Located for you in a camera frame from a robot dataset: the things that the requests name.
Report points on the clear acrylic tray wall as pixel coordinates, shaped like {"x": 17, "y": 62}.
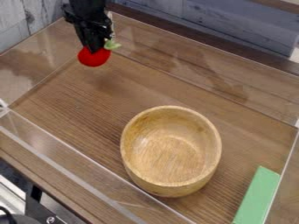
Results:
{"x": 64, "y": 112}

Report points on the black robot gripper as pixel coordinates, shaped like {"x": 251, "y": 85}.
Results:
{"x": 88, "y": 16}

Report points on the black table leg bracket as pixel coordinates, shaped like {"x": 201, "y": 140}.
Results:
{"x": 41, "y": 207}

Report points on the round wooden bowl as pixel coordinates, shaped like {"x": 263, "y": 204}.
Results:
{"x": 171, "y": 150}

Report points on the green foam block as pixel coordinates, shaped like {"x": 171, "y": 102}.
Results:
{"x": 255, "y": 203}

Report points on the red plush strawberry toy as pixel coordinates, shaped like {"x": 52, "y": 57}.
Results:
{"x": 97, "y": 58}

